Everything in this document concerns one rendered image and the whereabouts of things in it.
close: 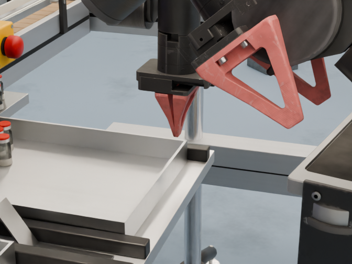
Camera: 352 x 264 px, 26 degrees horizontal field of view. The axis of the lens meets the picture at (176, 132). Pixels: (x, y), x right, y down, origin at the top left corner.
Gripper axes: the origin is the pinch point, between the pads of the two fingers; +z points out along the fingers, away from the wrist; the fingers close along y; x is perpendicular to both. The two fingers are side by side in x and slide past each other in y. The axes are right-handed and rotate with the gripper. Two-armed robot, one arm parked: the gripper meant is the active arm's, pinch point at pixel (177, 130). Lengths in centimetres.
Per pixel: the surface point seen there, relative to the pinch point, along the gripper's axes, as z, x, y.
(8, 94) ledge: 8.1, -23.9, 40.9
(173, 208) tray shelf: 7.7, 8.6, -2.4
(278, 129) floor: 94, -231, 23
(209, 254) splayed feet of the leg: 85, -102, 21
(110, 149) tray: 7.3, -5.7, 12.7
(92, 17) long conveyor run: 8, -82, 49
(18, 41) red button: -4.7, -17.3, 34.2
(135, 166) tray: 7.5, -1.7, 7.0
